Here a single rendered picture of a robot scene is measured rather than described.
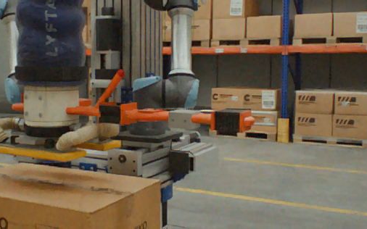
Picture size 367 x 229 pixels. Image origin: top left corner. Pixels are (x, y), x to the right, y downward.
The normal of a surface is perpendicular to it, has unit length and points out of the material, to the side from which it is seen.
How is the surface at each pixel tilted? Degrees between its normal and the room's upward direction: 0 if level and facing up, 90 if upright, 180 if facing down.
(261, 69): 90
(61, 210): 90
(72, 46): 77
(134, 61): 90
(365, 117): 90
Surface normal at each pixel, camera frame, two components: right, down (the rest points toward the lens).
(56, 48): 0.38, -0.11
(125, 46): -0.49, 0.07
